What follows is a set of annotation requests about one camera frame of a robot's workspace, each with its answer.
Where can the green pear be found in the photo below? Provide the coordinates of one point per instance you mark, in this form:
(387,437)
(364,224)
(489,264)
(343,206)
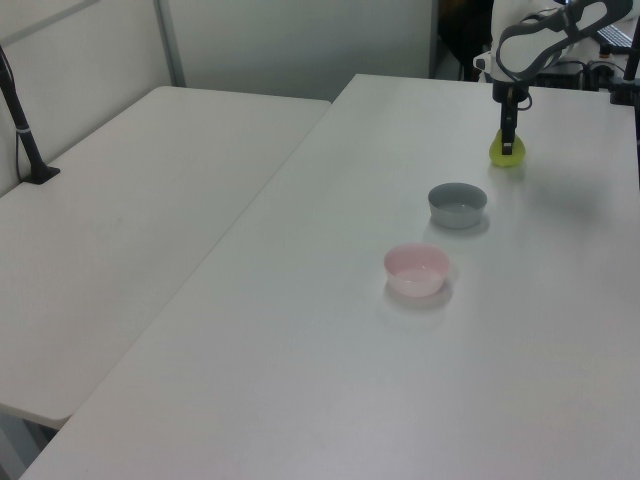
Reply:
(496,155)

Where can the black clamp camera stand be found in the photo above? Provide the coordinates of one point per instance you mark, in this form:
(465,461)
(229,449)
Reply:
(625,80)

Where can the black equipment box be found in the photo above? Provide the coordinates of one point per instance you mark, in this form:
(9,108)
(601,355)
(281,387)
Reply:
(570,75)

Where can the grey bowl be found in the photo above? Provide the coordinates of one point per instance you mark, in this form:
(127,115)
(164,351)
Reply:
(457,207)

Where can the computer keyboard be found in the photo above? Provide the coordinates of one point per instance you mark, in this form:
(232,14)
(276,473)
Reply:
(616,36)

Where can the black camera pole with base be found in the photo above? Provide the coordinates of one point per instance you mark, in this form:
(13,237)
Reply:
(25,145)

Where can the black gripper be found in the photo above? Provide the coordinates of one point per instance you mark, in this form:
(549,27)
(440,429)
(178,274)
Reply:
(509,92)

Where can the pink bowl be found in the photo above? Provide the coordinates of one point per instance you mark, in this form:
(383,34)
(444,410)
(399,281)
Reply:
(415,270)

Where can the white side table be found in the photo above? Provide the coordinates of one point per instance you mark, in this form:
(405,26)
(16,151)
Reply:
(125,225)

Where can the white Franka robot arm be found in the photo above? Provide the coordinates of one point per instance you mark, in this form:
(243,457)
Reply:
(530,40)

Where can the grey metal partition post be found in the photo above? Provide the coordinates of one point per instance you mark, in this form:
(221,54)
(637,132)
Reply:
(170,45)

